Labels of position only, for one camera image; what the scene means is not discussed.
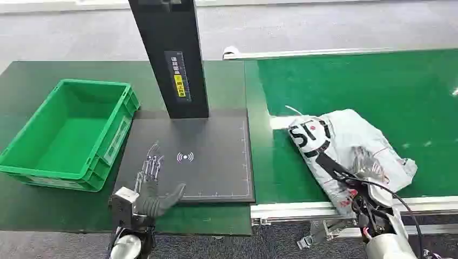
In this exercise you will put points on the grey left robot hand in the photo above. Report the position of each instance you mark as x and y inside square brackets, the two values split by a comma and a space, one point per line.
[150, 202]

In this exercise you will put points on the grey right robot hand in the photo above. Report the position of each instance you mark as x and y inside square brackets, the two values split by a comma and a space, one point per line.
[357, 175]

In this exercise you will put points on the white plastic parcel bag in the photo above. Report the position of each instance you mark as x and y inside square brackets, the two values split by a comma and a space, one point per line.
[357, 143]

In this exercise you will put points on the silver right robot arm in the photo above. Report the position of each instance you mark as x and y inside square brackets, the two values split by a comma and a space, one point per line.
[386, 241]

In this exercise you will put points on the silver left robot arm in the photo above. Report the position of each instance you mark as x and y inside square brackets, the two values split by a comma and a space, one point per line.
[127, 246]

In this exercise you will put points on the green conveyor belt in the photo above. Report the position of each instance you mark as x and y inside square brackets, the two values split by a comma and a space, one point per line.
[357, 89]

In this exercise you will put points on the green plastic crate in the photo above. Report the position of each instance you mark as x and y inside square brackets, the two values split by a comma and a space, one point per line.
[75, 141]

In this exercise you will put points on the yellow and black column label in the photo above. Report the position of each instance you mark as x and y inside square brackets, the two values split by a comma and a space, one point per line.
[179, 77]

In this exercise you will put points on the black scanner stand column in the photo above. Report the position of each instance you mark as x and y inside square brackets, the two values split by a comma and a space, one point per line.
[168, 32]

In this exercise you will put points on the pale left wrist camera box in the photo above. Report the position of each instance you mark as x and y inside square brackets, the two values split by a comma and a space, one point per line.
[123, 205]

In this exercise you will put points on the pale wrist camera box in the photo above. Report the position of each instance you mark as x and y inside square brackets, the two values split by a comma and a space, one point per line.
[123, 205]
[381, 195]

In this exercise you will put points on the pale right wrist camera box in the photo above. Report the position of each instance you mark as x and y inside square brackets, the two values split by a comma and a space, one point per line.
[381, 195]

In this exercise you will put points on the aluminium conveyor frame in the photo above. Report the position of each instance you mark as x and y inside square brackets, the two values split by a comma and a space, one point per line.
[304, 211]

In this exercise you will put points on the black scanner base plate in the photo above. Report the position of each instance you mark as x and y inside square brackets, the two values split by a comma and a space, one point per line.
[214, 168]

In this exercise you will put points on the grey metal frame bracket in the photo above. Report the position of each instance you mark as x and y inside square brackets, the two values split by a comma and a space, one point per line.
[315, 236]

